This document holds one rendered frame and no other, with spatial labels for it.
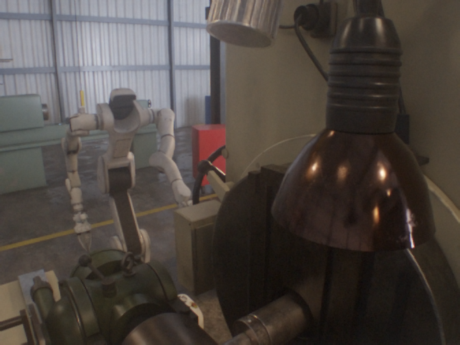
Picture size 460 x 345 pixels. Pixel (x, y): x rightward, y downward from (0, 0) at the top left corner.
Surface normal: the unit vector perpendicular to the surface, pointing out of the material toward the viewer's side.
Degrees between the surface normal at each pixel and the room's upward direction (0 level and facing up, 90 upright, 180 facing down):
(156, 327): 5
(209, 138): 90
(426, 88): 90
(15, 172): 90
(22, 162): 90
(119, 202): 62
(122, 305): 20
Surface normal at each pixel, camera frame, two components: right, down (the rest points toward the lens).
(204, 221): 0.62, 0.22
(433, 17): -0.79, 0.17
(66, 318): 0.04, -0.57
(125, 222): 0.54, -0.25
